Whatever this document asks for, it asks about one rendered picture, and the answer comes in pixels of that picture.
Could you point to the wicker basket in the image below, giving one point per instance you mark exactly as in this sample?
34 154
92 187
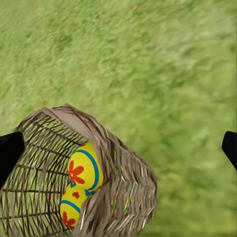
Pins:
123 205

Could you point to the easter egg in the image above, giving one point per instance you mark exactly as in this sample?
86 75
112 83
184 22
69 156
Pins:
71 203
84 169

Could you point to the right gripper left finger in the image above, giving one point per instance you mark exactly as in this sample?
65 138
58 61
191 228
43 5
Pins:
12 146

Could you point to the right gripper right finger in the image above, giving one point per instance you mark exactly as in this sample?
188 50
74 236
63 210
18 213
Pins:
229 146

